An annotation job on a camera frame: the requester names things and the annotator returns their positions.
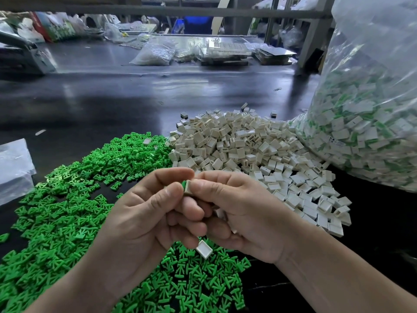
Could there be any person's right forearm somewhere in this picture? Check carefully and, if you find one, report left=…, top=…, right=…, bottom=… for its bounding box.
left=277, top=230, right=417, bottom=313

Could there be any small clear bag of parts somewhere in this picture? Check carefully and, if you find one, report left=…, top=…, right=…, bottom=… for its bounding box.
left=130, top=42, right=177, bottom=67

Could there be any grey heat sealer machine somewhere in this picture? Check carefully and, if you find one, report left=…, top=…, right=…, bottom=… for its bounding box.
left=0, top=30, right=57, bottom=76

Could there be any person's right hand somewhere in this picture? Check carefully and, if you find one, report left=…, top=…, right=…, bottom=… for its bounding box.
left=188, top=170, right=307, bottom=265

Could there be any dark flat tray stack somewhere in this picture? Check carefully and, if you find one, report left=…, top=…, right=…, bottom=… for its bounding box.
left=254, top=46, right=297, bottom=66

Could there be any person's left hand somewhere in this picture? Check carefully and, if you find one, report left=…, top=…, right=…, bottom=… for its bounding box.
left=88, top=167, right=208, bottom=297

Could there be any grey metal horizontal bar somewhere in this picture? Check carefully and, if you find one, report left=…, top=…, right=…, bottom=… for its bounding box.
left=0, top=3, right=333, bottom=20

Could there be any stack of clear flat bags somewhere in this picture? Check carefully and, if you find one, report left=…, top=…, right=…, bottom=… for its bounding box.
left=0, top=139, right=36, bottom=206

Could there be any pile of white plastic caps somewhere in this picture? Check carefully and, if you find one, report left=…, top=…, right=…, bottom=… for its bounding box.
left=167, top=106, right=353, bottom=260

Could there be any person's left forearm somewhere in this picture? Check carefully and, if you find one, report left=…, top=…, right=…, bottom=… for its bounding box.
left=25, top=264, right=128, bottom=313

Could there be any grey metal slanted post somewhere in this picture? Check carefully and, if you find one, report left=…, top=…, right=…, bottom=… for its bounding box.
left=295, top=0, right=336, bottom=76

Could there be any clear plastic bag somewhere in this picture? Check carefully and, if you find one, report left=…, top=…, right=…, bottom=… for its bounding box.
left=290, top=0, right=417, bottom=193

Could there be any blue crate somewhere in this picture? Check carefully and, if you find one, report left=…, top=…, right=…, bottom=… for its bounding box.
left=172, top=16, right=212, bottom=34

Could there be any pile of green plastic clips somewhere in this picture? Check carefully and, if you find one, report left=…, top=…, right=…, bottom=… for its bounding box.
left=0, top=132, right=252, bottom=313

